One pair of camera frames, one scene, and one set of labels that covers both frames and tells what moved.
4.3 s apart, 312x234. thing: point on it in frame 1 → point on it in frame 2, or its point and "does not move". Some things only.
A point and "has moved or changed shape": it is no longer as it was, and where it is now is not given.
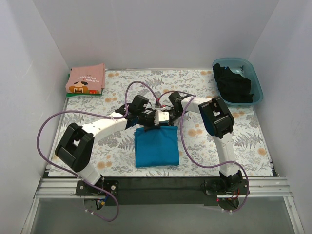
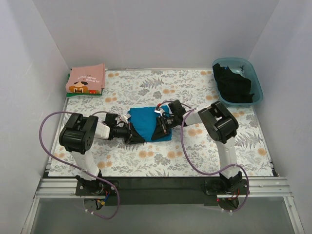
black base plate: [162, 190] does not move
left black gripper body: [149, 119] → [129, 133]
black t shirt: [233, 87] does not move
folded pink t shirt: [88, 79] does not move
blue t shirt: [156, 146] has moved or changed shape
